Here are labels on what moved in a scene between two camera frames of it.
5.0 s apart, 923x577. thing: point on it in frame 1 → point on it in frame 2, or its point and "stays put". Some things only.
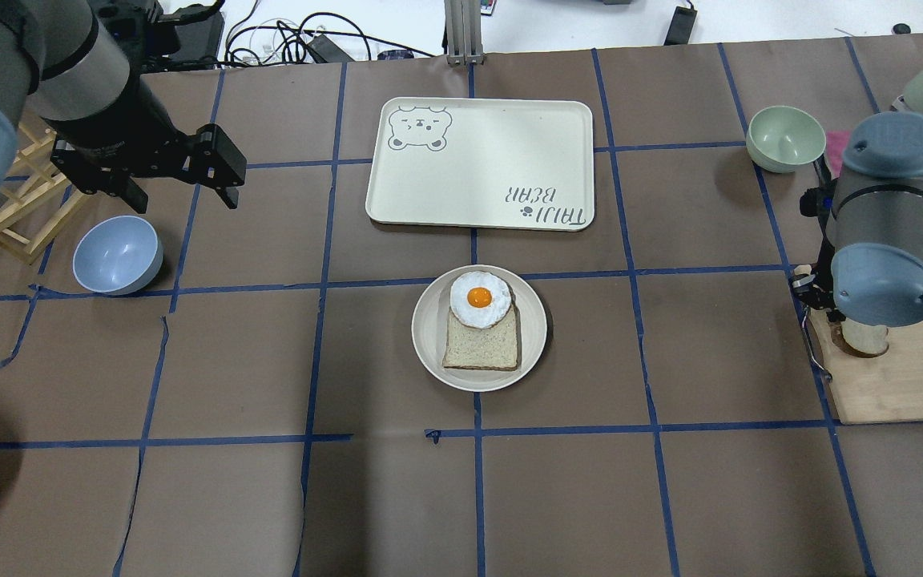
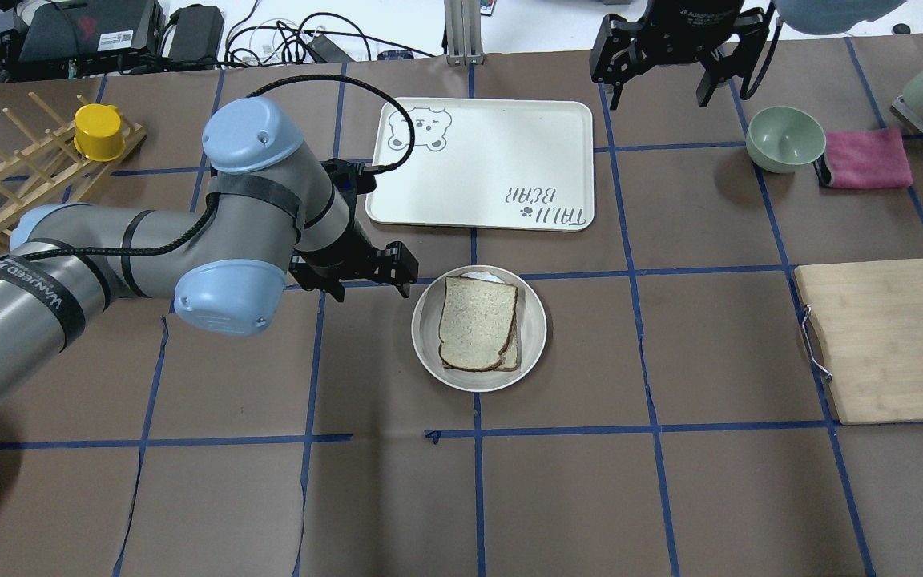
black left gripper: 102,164 → 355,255
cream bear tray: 520,163 stays put
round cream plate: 429,326 stays put
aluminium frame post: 463,28 stays put
